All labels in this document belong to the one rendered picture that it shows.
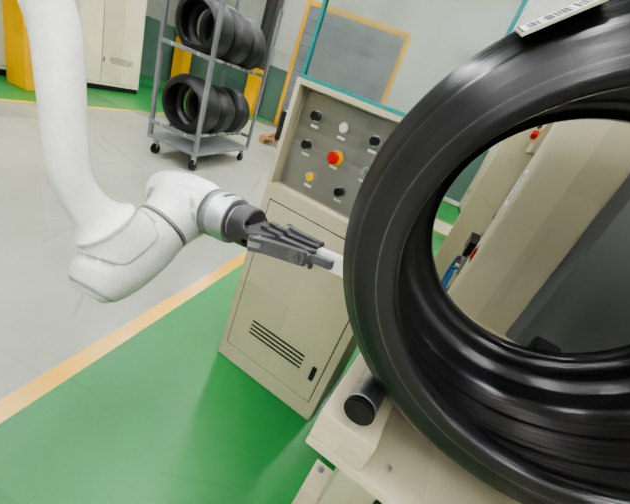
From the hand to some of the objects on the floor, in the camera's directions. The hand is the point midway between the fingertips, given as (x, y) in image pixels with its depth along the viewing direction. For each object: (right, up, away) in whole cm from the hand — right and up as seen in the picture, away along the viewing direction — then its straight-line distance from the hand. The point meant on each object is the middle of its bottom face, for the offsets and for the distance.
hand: (335, 263), depth 53 cm
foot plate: (+2, -91, +63) cm, 110 cm away
